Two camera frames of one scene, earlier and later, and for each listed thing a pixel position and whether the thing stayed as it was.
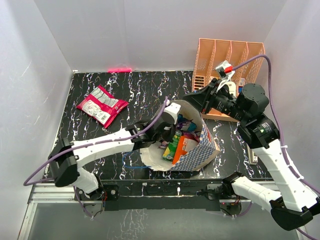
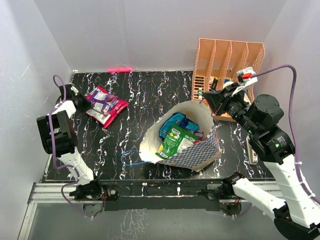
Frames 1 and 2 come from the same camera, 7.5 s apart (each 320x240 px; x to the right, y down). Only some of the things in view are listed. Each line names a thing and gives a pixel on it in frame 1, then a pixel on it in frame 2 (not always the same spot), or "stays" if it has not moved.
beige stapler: (253, 158) stays
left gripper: (168, 137) -> (88, 105)
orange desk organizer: (230, 61) stays
